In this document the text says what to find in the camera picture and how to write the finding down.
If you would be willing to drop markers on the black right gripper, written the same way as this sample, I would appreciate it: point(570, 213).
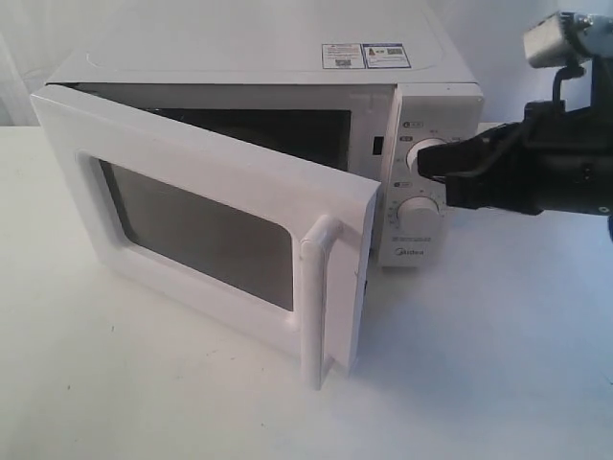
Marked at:
point(565, 159)

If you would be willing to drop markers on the white microwave door with handle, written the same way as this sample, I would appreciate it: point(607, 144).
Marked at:
point(223, 198)

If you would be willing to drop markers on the white microwave oven body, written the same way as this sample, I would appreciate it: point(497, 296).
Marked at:
point(261, 78)

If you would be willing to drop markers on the upper white control knob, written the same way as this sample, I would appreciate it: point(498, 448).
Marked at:
point(423, 161)

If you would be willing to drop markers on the white control knob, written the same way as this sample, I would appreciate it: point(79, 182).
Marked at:
point(418, 216)
point(423, 161)

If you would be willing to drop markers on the lower white control knob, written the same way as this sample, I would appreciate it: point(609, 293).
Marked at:
point(418, 216)

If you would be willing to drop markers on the blue white info sticker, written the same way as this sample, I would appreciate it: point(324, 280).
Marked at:
point(385, 56)

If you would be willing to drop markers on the red white warning sticker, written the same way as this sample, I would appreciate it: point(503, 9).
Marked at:
point(342, 56)

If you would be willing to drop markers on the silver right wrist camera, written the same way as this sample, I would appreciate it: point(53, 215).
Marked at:
point(567, 36)

